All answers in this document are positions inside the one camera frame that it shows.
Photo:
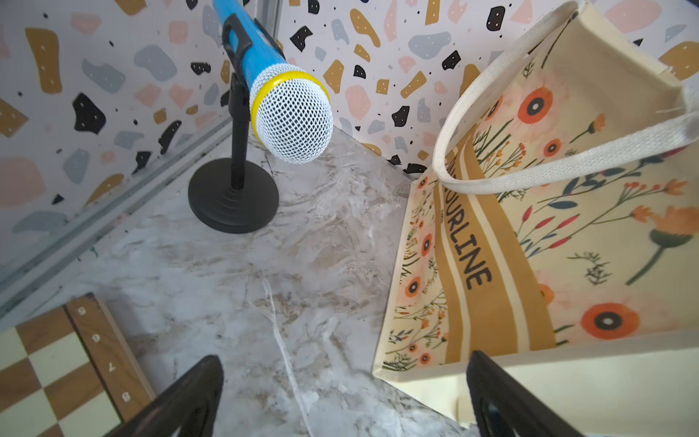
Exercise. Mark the blue toy microphone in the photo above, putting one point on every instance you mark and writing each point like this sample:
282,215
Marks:
289,109

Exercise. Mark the wooden chessboard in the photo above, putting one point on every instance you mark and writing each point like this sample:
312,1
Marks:
70,372

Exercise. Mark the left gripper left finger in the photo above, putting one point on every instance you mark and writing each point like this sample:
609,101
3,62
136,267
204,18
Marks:
187,408

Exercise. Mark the cream floral canvas bag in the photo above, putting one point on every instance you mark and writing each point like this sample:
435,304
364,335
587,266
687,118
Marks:
556,230

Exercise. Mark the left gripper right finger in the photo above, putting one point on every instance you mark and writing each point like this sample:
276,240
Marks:
503,407

